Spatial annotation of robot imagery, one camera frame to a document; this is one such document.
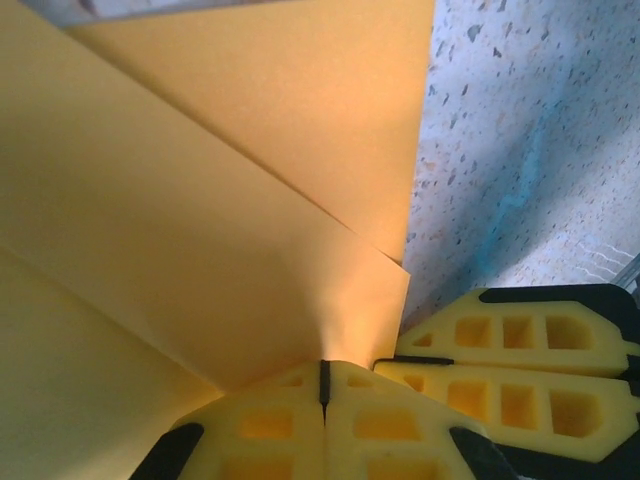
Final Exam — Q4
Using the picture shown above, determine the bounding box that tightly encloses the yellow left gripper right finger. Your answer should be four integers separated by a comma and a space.
323, 359, 517, 480

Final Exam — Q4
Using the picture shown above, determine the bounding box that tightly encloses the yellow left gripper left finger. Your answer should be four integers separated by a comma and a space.
133, 359, 327, 480

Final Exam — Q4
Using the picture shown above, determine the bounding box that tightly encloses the orange paper sheet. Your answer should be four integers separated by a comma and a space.
0, 0, 436, 480

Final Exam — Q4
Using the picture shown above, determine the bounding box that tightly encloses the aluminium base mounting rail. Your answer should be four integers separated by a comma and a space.
617, 259, 640, 297

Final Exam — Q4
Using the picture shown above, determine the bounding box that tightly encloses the aluminium table side rail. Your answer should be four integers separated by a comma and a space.
62, 0, 286, 29

